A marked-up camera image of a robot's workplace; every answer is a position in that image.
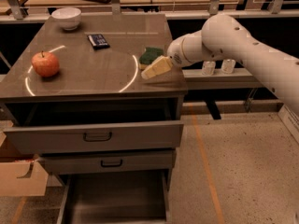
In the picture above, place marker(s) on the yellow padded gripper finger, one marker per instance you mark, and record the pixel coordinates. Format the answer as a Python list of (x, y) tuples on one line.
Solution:
[(159, 66)]

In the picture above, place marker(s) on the green and yellow sponge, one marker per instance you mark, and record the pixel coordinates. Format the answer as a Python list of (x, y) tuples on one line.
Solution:
[(149, 56)]

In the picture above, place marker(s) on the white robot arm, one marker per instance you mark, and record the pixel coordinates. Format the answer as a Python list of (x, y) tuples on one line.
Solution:
[(222, 37)]

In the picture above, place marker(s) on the grey top drawer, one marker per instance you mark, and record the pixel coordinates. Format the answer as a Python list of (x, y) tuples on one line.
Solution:
[(83, 127)]

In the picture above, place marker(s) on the grey drawer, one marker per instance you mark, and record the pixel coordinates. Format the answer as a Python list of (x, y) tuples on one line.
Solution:
[(109, 162), (137, 197), (83, 127)]

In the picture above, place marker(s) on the grey drawer cabinet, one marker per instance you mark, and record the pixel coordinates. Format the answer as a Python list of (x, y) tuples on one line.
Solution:
[(85, 75)]

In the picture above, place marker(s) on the grey middle drawer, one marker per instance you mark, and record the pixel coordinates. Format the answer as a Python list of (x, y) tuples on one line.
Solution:
[(109, 162)]

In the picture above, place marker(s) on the grey bottom drawer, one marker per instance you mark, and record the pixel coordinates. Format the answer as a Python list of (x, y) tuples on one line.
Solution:
[(137, 197)]

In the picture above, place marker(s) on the left clear sanitizer bottle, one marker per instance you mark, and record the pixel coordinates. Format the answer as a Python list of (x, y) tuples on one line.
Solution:
[(208, 68)]

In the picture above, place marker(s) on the clear sanitizer bottle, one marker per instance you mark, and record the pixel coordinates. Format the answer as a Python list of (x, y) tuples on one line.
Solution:
[(228, 66), (208, 68)]

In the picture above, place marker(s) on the right clear sanitizer bottle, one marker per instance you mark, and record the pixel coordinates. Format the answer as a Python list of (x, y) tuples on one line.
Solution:
[(228, 66)]

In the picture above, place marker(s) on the dark blue snack packet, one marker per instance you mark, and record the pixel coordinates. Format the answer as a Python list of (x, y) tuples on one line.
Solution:
[(98, 41)]

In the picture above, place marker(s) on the white bowl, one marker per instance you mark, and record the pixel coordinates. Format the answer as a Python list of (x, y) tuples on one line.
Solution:
[(68, 18)]

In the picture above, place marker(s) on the red apple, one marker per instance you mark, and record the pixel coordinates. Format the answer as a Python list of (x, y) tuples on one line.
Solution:
[(45, 64)]

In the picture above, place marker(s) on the cardboard box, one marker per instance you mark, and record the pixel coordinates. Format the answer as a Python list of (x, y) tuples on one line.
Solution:
[(20, 175)]

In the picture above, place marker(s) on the grey metal rail shelf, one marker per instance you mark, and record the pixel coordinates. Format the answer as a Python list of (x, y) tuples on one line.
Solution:
[(239, 79)]

